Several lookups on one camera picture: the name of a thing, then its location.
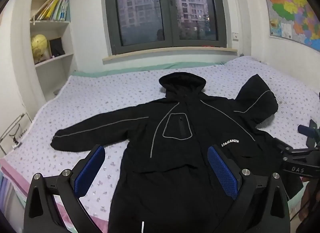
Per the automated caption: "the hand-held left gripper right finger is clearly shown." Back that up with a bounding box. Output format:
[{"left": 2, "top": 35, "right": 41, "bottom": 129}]
[{"left": 207, "top": 144, "right": 291, "bottom": 233}]

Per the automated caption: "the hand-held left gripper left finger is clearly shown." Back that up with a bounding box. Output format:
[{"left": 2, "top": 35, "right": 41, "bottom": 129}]
[{"left": 23, "top": 144, "right": 106, "bottom": 233}]

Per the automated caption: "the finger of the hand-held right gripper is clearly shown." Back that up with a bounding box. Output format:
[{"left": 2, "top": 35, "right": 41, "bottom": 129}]
[
  {"left": 273, "top": 137, "right": 293, "bottom": 154},
  {"left": 297, "top": 119, "right": 320, "bottom": 149}
]

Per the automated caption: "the black hooded jacket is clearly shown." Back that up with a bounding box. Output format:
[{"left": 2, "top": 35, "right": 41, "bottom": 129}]
[{"left": 51, "top": 72, "right": 304, "bottom": 233}]

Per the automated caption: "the person's right hand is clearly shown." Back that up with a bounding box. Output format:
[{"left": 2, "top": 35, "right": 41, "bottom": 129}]
[{"left": 300, "top": 177, "right": 320, "bottom": 220}]

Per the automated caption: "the bed with floral sheet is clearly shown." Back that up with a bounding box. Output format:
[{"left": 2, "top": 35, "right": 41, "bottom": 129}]
[{"left": 0, "top": 56, "right": 320, "bottom": 233}]

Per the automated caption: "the white printed bag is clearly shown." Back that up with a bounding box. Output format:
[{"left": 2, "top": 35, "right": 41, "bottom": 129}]
[{"left": 0, "top": 112, "right": 33, "bottom": 155}]

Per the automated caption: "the green bed sheet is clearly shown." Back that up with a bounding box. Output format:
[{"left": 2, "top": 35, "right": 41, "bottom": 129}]
[{"left": 72, "top": 61, "right": 227, "bottom": 79}]

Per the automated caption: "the beige window sill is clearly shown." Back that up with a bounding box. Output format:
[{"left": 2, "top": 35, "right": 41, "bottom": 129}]
[{"left": 102, "top": 47, "right": 238, "bottom": 65}]

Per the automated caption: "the white bookshelf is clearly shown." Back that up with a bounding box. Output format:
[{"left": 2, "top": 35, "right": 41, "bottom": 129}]
[{"left": 29, "top": 0, "right": 78, "bottom": 102}]

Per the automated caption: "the yellow globe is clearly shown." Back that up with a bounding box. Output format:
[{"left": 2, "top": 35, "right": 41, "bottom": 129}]
[{"left": 31, "top": 34, "right": 48, "bottom": 65}]

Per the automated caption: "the row of leaning thin books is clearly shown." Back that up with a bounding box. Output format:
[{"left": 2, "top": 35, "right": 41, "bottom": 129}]
[{"left": 30, "top": 0, "right": 70, "bottom": 22}]

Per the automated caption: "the dark framed window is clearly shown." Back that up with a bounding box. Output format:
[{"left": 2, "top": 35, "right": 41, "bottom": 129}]
[{"left": 103, "top": 0, "right": 227, "bottom": 55}]

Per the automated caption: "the colourful wall map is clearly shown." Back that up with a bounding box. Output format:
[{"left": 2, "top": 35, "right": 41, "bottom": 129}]
[{"left": 261, "top": 0, "right": 320, "bottom": 52}]

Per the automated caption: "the black picture frame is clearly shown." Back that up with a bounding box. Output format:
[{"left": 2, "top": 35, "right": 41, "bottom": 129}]
[{"left": 48, "top": 37, "right": 66, "bottom": 57}]

